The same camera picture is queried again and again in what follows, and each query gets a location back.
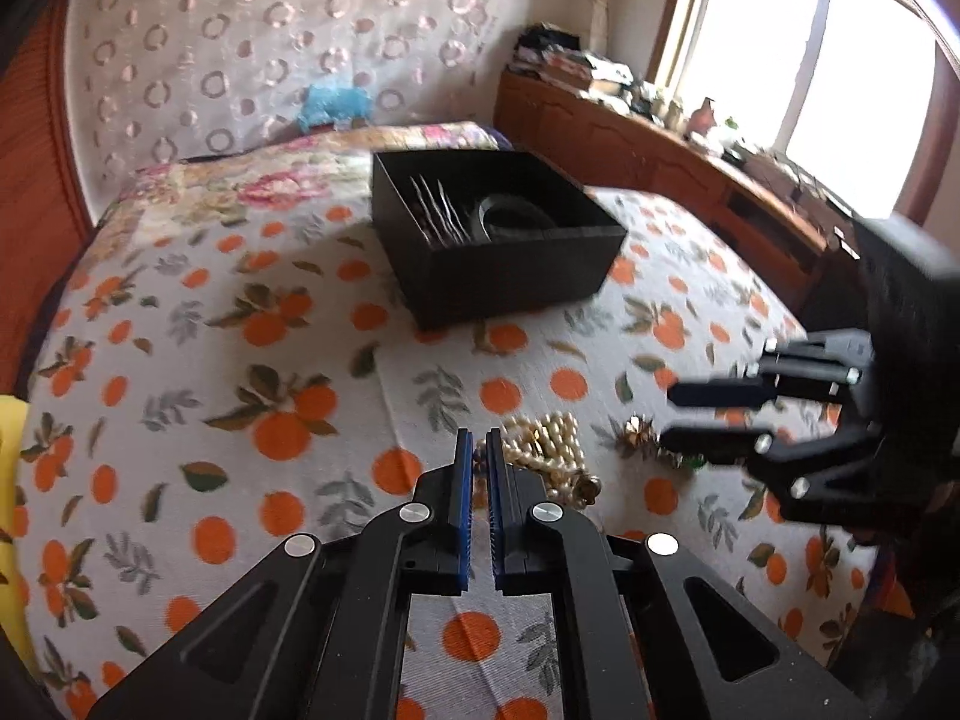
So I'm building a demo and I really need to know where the blue cloth toy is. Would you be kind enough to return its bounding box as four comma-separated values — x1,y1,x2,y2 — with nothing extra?
298,82,374,134

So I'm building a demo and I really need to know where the yellow cloth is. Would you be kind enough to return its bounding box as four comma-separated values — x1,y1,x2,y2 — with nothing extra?
0,394,38,683

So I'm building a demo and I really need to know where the long wooden cabinet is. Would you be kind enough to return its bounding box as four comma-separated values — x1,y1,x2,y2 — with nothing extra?
495,67,863,308

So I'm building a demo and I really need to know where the brown wooden wardrobe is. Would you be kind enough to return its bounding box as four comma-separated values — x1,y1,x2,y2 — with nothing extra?
0,0,98,391

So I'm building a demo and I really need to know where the group of small bottles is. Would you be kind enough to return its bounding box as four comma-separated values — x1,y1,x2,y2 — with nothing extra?
630,79,687,125

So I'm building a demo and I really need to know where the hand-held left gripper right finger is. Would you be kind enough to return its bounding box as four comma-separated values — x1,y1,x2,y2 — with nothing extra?
486,427,867,720

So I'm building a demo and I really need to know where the stack of folded clothes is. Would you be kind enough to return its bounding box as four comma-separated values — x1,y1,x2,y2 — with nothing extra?
514,24,638,95

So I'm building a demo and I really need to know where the gold flower brooch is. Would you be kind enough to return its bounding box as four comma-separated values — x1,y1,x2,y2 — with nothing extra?
615,412,665,460

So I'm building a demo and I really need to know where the orange fruit print tablecloth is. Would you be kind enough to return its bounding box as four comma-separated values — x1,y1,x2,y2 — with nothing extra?
15,184,901,720

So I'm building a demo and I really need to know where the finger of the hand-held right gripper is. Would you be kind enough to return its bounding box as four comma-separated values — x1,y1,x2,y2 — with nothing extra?
666,328,876,411
658,424,887,527

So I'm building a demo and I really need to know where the floral bedspread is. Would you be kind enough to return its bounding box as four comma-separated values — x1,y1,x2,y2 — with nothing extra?
94,120,511,241

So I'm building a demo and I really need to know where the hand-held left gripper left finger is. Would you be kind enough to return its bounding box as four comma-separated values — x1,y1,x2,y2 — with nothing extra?
86,427,475,720

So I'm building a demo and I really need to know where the window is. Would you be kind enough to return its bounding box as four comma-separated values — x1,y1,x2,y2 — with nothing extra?
652,0,946,218

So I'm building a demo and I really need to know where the pearl necklace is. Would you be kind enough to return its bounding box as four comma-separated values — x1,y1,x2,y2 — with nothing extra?
499,412,601,507

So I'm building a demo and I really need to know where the circle pattern wall cloth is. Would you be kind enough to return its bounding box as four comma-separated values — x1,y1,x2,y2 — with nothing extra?
64,0,593,203

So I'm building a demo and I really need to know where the black box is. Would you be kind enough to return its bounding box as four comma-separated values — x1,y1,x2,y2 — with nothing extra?
371,150,629,331

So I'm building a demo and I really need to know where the silver carved bangle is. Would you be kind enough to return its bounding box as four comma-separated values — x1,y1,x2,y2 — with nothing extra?
471,193,552,241

